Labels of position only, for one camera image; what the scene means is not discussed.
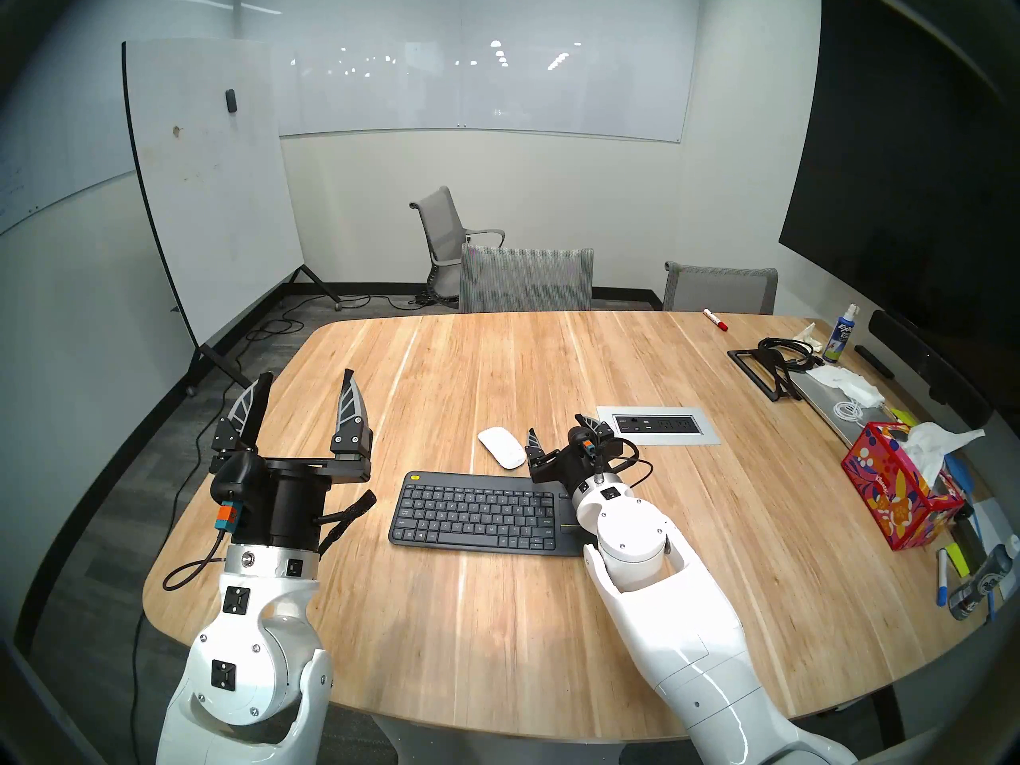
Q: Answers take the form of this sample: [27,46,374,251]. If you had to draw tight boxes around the large black wall screen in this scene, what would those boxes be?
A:
[779,0,1020,350]

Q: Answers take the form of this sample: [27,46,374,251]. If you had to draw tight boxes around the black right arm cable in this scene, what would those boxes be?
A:
[606,439,655,489]

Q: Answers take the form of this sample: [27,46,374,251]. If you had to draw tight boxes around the black coiled cable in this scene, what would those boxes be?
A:
[755,337,824,371]

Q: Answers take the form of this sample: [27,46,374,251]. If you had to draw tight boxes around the grey fabric-back chair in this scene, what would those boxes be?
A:
[663,261,779,316]

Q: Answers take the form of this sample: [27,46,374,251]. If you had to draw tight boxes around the silver closed laptop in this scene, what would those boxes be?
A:
[789,369,909,450]

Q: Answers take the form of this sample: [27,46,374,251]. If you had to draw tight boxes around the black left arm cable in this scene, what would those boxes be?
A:
[163,528,230,591]

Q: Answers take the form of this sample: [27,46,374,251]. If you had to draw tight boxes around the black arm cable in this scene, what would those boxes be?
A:
[606,439,655,489]
[163,528,230,591]

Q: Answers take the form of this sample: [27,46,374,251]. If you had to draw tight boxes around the black wireless keyboard with touchpad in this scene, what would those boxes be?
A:
[388,470,600,558]

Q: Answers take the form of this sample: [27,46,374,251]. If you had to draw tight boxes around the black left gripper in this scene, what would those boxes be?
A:
[209,368,375,550]

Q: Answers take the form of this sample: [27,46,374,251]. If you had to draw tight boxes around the black video conference bar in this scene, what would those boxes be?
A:
[867,309,995,430]

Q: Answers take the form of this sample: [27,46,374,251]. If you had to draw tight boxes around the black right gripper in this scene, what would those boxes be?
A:
[525,412,630,497]

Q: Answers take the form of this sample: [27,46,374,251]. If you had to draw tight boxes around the black and silver can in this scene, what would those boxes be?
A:
[948,544,1014,621]

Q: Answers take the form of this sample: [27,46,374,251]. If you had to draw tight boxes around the whiteboard cleaner spray bottle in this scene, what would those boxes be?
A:
[823,304,861,363]

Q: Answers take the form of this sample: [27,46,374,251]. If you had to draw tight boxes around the black floor cables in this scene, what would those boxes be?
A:
[243,292,463,350]

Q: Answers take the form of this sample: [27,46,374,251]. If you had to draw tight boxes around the wide glass wall whiteboard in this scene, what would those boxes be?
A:
[239,0,702,144]

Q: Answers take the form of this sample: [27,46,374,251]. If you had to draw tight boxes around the white computer mouse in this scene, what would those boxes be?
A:
[477,426,528,470]

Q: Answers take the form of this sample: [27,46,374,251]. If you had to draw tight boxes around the floral red tissue box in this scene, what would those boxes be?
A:
[841,421,987,551]

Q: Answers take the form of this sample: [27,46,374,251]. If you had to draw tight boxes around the black laptop stand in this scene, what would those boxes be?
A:
[727,347,806,403]

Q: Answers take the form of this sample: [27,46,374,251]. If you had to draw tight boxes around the rolling white whiteboard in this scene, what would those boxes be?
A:
[121,38,343,398]

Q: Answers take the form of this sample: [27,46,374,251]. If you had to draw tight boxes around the grey mesh-back chair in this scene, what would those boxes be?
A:
[459,244,595,313]

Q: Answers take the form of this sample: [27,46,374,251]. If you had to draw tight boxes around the grey swivel office chair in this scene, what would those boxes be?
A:
[409,186,506,302]

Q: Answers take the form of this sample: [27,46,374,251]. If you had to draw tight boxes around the silver table power outlet box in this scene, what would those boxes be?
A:
[596,406,722,446]

